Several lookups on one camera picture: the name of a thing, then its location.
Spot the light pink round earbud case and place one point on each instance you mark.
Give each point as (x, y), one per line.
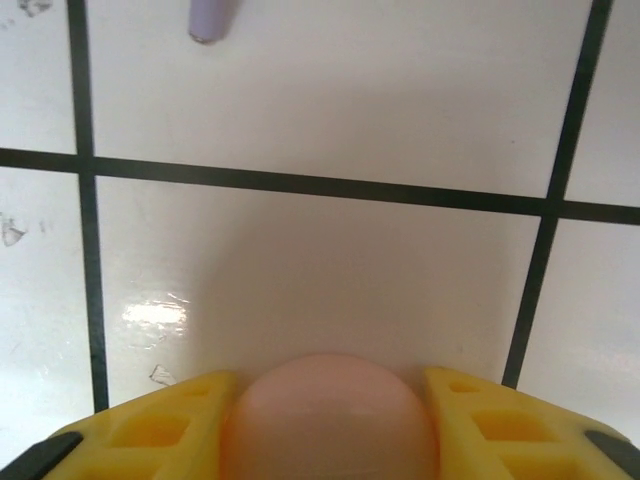
(330, 425)

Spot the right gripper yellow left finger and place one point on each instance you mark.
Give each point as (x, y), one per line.
(150, 440)

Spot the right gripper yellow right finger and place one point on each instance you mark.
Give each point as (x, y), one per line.
(510, 440)

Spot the purple earbud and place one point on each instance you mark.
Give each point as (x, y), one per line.
(212, 20)

